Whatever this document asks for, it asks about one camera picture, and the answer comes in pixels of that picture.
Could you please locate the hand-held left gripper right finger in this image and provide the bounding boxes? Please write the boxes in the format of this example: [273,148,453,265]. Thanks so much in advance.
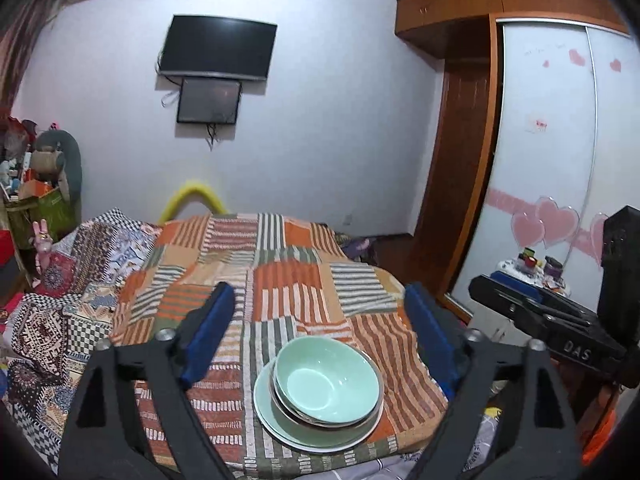
[402,282,588,480]

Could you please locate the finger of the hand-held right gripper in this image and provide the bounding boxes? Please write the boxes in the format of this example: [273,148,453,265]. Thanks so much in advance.
[468,275,596,333]
[492,270,596,317]

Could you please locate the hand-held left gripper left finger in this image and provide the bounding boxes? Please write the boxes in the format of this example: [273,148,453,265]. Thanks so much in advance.
[59,281,237,480]

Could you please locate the green plate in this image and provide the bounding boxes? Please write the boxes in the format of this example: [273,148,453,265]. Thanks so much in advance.
[253,360,385,453]

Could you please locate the green bowl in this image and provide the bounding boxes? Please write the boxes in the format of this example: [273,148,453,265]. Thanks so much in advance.
[275,336,382,423]

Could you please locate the pink bowl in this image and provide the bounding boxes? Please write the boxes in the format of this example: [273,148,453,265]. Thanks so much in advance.
[270,360,384,430]

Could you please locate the white plate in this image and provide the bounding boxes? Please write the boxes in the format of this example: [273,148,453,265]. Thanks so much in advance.
[255,395,383,455]

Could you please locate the person's right forearm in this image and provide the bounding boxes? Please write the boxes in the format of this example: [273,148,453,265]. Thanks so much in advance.
[582,407,621,466]

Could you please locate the cluttered items near wardrobe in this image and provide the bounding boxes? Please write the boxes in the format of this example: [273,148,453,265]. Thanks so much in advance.
[492,257,573,301]

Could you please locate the large pink heart sticker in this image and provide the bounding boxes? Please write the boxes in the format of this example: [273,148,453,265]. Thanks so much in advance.
[590,212,608,266]
[535,196,581,247]
[511,211,545,247]

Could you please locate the orange green striped blanket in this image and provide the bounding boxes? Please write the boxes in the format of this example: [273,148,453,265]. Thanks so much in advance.
[111,212,451,476]

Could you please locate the dark purple cloth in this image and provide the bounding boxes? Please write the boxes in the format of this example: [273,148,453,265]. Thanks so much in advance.
[340,235,381,263]

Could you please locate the grey printed bed sheet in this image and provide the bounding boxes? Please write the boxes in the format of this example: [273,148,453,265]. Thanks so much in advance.
[320,410,506,480]

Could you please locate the brown wooden wardrobe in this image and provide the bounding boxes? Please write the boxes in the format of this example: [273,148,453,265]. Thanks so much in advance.
[395,0,640,301]

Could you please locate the patterned patchwork quilt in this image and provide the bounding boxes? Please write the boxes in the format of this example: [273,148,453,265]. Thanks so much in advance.
[0,207,163,411]

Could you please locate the white sliding wardrobe door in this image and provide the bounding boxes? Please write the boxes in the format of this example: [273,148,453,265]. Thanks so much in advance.
[452,20,598,311]
[565,25,640,281]

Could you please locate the pink rabbit toy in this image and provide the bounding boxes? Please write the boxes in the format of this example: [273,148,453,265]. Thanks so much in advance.
[31,220,53,266]

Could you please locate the green cardboard box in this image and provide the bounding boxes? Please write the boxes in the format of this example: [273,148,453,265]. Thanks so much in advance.
[5,187,76,251]

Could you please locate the pile of assorted knickknacks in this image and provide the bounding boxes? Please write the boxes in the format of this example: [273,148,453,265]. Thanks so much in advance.
[0,115,38,196]

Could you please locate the pink brown curtain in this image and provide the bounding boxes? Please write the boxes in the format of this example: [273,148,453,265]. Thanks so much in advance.
[0,0,71,111]

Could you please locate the small black wall monitor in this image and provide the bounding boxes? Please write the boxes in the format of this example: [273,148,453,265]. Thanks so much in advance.
[176,76,243,125]

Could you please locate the black wall television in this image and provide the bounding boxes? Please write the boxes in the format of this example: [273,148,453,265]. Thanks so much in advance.
[157,14,278,81]

